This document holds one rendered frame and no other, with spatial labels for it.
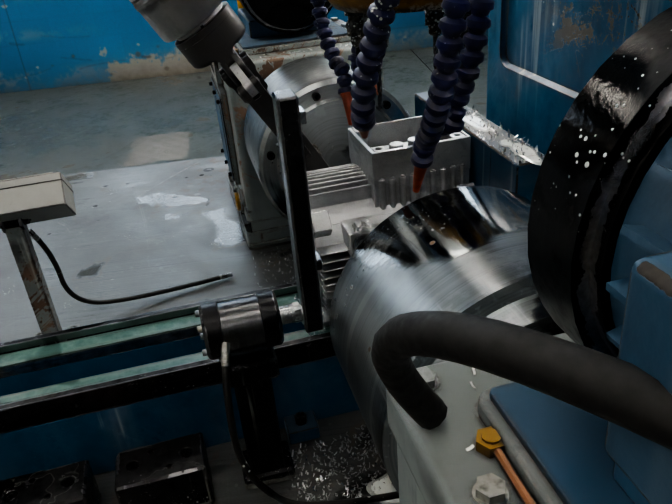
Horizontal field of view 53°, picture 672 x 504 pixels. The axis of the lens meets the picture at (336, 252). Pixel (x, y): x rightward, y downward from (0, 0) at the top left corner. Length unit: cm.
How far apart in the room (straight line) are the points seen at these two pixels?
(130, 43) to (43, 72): 83
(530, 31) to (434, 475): 69
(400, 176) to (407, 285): 28
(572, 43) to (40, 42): 610
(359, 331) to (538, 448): 25
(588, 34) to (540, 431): 56
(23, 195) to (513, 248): 73
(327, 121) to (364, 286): 48
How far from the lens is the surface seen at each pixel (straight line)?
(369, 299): 55
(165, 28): 77
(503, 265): 49
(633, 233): 25
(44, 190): 104
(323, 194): 77
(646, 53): 28
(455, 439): 36
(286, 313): 71
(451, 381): 39
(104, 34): 656
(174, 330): 91
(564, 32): 86
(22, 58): 679
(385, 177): 77
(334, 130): 101
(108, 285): 130
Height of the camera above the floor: 141
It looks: 29 degrees down
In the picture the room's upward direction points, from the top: 5 degrees counter-clockwise
